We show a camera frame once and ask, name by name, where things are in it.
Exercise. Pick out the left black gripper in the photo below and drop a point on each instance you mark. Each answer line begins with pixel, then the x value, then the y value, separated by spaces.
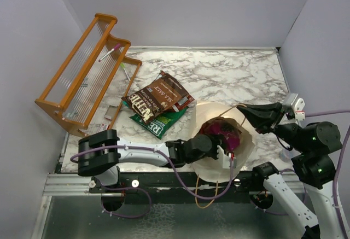
pixel 216 139

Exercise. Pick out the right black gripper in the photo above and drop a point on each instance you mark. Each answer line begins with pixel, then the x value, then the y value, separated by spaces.
pixel 266 116

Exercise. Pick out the purple candy bag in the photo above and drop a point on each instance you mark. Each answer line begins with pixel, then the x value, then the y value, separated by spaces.
pixel 229 133

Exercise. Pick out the white paper bag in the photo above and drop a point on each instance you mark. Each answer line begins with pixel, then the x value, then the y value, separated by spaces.
pixel 208 169

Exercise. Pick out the red chips bag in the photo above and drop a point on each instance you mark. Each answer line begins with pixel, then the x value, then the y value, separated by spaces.
pixel 184 97

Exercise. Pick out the green chips bag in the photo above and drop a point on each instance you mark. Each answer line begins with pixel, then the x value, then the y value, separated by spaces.
pixel 161 124

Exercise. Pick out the brown snack packet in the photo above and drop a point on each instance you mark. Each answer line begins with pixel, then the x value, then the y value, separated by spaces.
pixel 152 100

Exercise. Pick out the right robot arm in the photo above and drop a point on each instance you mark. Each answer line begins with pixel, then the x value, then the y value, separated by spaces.
pixel 313 166

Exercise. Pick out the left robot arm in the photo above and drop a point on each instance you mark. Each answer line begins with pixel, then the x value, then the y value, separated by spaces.
pixel 100 152

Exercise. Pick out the small plastic cup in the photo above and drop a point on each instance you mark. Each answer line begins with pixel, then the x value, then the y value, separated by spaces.
pixel 285 155

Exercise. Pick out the grey metal box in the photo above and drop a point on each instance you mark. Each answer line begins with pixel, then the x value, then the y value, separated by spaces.
pixel 110 113

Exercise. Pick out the red white small box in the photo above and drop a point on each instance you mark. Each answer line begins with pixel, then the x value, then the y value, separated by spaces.
pixel 103 127

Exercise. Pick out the green capped marker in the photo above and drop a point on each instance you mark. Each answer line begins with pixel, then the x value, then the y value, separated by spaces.
pixel 125 71

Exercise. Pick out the pink capped marker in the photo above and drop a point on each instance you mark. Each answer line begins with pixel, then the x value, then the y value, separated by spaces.
pixel 109 52

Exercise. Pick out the orange wooden rack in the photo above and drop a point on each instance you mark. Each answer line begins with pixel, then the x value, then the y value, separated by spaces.
pixel 78 95

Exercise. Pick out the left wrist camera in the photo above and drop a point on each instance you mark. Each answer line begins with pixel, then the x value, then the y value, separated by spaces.
pixel 226 161

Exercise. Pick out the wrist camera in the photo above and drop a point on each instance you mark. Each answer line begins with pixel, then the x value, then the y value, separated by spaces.
pixel 226 161
pixel 293 106

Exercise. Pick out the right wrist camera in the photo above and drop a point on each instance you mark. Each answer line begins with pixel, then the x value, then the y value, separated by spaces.
pixel 293 106

